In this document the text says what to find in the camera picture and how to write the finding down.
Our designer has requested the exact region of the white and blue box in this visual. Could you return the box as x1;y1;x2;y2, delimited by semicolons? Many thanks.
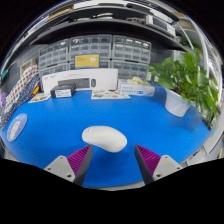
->
117;79;156;98

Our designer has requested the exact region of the round light-blue mouse pad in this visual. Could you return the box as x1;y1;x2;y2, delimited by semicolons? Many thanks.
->
6;113;28;143

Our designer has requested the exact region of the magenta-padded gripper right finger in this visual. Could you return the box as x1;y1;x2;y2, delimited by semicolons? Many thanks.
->
134;144;184;186

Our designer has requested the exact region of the yellow and blue box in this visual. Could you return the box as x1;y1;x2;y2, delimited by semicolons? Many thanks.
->
73;53;101;70

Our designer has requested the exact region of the red-blue checked cloth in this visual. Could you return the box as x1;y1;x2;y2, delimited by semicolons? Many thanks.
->
2;64;40;109

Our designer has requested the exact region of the white wicker basket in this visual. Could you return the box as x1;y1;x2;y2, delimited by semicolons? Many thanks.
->
19;58;38;78

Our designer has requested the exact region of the colourful picture sheet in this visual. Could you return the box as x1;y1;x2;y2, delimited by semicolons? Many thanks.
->
28;92;52;104
90;89;132;101

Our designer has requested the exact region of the purple toy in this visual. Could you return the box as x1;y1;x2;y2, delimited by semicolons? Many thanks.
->
0;92;8;108

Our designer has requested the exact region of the green plant in white pot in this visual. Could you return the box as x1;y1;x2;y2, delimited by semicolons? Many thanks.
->
147;49;221;129

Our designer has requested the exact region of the teal plastic item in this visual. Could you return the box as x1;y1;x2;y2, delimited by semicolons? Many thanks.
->
0;68;9;81

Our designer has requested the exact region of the white computer mouse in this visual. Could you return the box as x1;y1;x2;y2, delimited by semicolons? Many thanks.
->
81;125;128;154

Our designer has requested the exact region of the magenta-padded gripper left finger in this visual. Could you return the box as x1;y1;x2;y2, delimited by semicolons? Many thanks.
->
43;143;95;187

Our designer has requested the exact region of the small black box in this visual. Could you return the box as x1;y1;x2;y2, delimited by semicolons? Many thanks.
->
50;83;77;99

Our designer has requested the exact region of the long white keyboard box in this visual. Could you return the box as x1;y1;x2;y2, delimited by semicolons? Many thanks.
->
42;68;119;94

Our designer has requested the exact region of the dark grey pegboard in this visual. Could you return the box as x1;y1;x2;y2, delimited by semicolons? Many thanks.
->
4;43;43;94

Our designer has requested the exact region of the dark wall shelf unit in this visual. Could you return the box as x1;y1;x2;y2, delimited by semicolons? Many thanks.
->
8;0;201;53

